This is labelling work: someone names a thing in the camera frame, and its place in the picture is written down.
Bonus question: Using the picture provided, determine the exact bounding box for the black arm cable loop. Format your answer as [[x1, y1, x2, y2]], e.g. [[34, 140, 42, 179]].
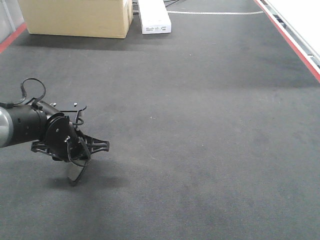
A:
[[9, 77, 47, 108]]

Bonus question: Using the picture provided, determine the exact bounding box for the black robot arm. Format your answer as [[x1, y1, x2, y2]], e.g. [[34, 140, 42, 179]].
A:
[[0, 101, 110, 166]]

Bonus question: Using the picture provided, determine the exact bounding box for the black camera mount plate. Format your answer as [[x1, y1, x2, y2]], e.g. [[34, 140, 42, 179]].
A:
[[49, 101, 87, 119]]

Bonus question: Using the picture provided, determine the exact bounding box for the cardboard box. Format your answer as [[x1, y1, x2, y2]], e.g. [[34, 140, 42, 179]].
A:
[[18, 0, 133, 39]]

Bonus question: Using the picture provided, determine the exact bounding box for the dark conveyor belt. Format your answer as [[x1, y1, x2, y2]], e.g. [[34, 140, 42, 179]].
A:
[[0, 14, 320, 240]]

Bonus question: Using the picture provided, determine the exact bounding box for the white long box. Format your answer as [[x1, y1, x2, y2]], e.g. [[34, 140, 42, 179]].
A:
[[138, 0, 172, 35]]

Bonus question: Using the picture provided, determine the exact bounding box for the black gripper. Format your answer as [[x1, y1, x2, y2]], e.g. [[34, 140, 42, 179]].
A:
[[30, 112, 110, 162]]

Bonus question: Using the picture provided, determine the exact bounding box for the grey brake pad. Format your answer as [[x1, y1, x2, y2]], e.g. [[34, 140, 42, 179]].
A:
[[67, 163, 86, 187]]

